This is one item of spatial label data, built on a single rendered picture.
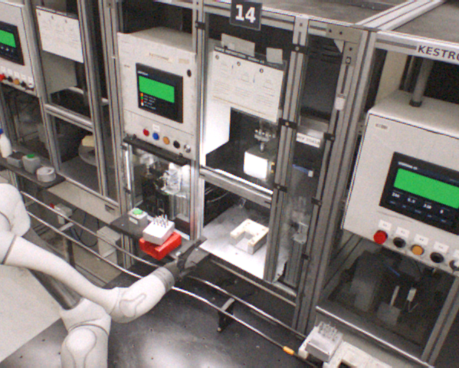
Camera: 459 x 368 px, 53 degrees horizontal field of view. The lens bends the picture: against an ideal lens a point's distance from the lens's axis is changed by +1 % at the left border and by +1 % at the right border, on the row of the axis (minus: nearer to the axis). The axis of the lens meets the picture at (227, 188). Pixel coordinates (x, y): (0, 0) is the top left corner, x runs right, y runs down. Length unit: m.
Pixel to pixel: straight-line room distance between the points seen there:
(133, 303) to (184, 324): 0.60
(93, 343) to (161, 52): 1.13
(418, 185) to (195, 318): 1.20
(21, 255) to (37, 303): 1.80
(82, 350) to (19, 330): 1.47
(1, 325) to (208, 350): 1.61
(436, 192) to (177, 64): 1.05
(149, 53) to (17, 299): 2.06
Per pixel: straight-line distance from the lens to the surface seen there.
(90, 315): 1.94
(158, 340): 2.15
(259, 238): 2.20
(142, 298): 1.65
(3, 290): 3.54
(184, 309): 2.26
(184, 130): 1.95
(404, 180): 1.53
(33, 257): 1.60
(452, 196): 1.51
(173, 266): 1.76
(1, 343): 3.22
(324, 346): 1.87
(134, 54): 2.03
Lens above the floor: 2.34
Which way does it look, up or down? 33 degrees down
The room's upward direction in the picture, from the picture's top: 4 degrees clockwise
